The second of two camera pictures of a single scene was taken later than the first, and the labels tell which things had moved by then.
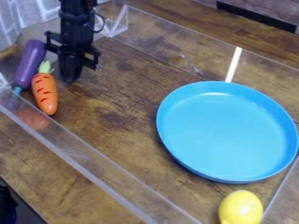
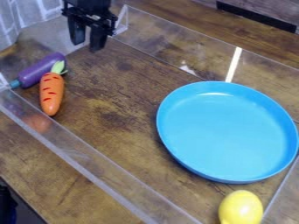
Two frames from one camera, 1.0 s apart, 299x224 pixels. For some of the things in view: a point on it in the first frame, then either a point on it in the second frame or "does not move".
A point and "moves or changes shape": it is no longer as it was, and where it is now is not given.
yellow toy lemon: x=240 y=207 does not move
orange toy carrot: x=46 y=87 moves or changes shape
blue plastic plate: x=229 y=132 does not move
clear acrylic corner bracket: x=117 y=26 does not move
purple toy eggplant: x=29 y=64 moves or changes shape
